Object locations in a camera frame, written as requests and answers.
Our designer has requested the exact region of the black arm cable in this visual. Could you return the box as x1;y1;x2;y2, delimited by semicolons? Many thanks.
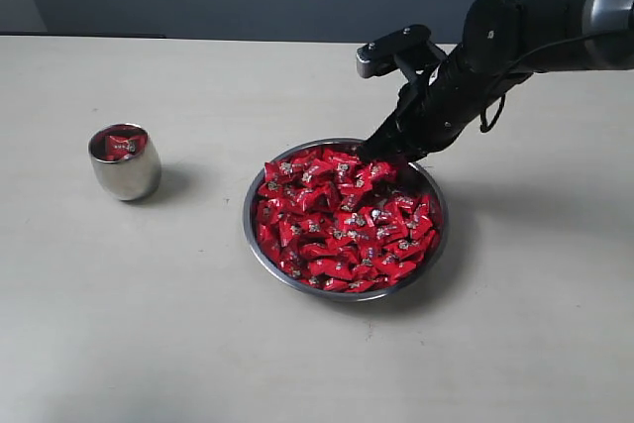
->
477;0;634;135

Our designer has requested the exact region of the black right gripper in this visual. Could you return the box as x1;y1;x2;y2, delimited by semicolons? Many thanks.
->
357;53;505;162

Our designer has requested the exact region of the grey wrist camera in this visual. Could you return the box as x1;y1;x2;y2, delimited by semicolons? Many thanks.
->
356;24;447;79

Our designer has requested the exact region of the pile of red candies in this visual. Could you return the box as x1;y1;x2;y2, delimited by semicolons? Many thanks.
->
253;145;441;294

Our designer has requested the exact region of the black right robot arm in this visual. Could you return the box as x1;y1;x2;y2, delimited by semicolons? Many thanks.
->
357;0;633;161

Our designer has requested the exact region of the round steel bowl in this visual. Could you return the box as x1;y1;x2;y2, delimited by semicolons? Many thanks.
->
242;136;450;303

